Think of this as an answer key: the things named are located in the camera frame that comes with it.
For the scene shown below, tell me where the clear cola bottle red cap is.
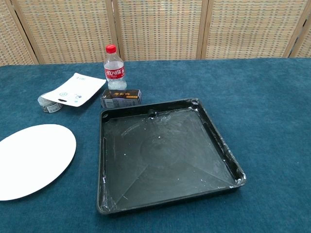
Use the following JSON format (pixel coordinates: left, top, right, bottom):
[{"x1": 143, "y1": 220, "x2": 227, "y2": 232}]
[{"x1": 104, "y1": 44, "x2": 127, "y2": 90}]

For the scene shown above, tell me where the black rectangular carton box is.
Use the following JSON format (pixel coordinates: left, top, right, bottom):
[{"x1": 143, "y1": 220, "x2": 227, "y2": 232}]
[{"x1": 100, "y1": 89, "x2": 143, "y2": 108}]

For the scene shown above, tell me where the blue table cloth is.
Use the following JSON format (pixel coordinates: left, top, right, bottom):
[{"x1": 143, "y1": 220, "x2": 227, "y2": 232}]
[{"x1": 0, "y1": 57, "x2": 311, "y2": 233}]

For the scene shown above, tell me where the woven bamboo folding screen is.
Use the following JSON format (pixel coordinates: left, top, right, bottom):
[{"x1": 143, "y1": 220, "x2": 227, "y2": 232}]
[{"x1": 0, "y1": 0, "x2": 311, "y2": 66}]

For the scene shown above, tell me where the black square plastic tray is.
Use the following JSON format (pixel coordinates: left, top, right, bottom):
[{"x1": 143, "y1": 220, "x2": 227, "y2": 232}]
[{"x1": 96, "y1": 98, "x2": 247, "y2": 215}]

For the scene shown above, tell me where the white round plate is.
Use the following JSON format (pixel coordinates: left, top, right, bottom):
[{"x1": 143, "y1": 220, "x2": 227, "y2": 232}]
[{"x1": 0, "y1": 124, "x2": 77, "y2": 201}]

